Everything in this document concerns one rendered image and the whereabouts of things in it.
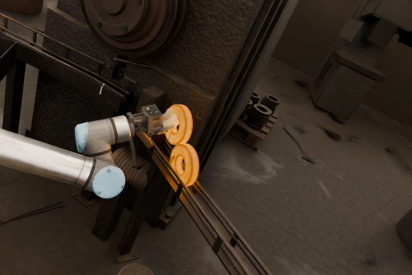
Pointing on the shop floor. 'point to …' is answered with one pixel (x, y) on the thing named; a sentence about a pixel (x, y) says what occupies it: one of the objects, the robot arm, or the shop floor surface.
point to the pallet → (256, 119)
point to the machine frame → (169, 63)
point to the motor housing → (121, 156)
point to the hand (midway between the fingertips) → (179, 120)
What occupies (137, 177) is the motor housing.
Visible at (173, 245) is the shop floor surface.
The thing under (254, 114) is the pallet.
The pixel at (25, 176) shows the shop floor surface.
